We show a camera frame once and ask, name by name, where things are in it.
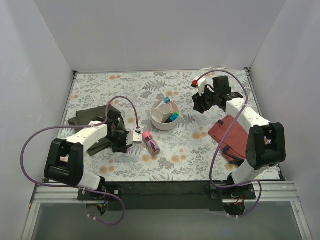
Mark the red cloth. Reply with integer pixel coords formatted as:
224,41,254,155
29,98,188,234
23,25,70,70
208,115,248,167

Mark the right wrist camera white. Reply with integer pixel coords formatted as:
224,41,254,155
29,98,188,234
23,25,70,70
191,77,208,96

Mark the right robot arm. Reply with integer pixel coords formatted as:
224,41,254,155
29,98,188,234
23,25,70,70
191,76,286,199

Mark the blue black highlighter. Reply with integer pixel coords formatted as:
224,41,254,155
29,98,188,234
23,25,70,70
164,113,179,124

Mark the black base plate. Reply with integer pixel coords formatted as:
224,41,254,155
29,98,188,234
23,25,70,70
77,180,257,212

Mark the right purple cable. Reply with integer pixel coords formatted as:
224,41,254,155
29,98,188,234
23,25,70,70
198,69,263,219

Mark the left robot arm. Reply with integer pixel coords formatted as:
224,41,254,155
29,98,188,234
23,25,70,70
44,110,132,200

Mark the orange pink pen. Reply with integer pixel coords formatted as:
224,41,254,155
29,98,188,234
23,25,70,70
169,102,176,113

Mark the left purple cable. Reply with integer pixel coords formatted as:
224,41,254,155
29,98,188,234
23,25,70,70
20,96,141,226

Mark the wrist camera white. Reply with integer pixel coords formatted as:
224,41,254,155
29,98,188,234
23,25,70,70
191,77,208,96
126,129,143,146

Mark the dark green cloth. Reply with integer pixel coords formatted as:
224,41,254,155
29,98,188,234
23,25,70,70
68,105,127,157

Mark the purple cable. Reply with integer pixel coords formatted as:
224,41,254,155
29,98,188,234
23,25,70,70
20,96,141,226
198,69,263,219

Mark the white round organizer container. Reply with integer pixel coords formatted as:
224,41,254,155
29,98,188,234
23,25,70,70
150,100,182,131

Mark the pink lid pencil jar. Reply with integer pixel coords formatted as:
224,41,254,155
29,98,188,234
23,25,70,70
142,131,161,156

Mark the aluminium front rail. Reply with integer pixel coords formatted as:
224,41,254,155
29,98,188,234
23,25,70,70
22,181,312,240

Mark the floral table mat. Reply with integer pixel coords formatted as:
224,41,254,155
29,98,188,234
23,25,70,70
51,69,282,183

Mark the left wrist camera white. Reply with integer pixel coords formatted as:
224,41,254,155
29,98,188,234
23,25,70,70
126,129,143,146

